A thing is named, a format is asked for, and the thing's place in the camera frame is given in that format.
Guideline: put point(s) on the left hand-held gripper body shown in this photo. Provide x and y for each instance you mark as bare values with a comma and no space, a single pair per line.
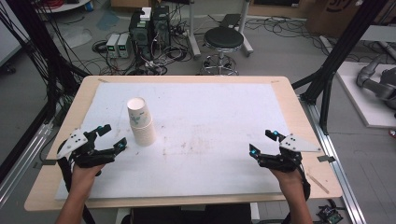
73,143

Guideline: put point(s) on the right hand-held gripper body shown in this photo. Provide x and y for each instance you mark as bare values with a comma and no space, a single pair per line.
297,145

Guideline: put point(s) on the stack of white cups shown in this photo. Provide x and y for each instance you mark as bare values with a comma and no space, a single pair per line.
142,130

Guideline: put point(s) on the person's left hand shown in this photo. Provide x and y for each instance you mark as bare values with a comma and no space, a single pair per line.
84,177

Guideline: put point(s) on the person's right hand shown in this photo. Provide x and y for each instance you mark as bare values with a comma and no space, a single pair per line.
289,182

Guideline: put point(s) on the black tape piece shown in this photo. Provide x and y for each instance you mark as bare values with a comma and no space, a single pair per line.
326,158
49,162

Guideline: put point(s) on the thin wooden stick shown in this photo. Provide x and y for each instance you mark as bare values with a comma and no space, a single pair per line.
317,183

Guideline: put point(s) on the white foam mat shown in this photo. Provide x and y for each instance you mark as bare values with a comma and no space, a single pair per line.
202,124

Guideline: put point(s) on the green circuit board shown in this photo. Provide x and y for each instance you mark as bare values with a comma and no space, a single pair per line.
329,215

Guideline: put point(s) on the white floor board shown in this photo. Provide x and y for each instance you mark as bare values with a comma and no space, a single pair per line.
364,105

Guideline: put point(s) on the grey power supply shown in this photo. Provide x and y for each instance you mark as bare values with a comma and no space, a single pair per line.
112,45
124,45

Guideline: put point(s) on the person's dark clothing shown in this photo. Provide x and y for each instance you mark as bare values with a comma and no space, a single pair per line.
193,216

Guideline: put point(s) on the black computer tower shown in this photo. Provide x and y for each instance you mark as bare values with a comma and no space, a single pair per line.
140,34
161,26

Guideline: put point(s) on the grey metal stand leg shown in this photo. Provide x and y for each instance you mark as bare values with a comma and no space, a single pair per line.
246,31
193,31

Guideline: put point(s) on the black round stool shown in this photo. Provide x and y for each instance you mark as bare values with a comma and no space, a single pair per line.
223,38

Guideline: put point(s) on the teal floor sheet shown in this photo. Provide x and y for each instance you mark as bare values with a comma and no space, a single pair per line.
107,20

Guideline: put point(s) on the dark flat panel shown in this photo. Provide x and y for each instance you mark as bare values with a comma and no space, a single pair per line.
229,20

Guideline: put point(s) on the small white box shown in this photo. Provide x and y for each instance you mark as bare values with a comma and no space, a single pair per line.
145,14

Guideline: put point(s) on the round white table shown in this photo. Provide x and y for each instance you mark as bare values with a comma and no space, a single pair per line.
67,6

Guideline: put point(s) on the brown cardboard box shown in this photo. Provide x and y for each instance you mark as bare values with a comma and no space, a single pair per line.
330,15

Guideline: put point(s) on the grey shelf panel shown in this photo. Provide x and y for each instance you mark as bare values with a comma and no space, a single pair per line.
378,32

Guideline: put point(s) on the silver aluminium rail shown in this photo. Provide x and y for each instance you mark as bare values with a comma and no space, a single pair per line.
21,161
334,168

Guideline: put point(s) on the white wall panel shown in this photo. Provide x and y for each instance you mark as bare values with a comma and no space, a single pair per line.
7,40

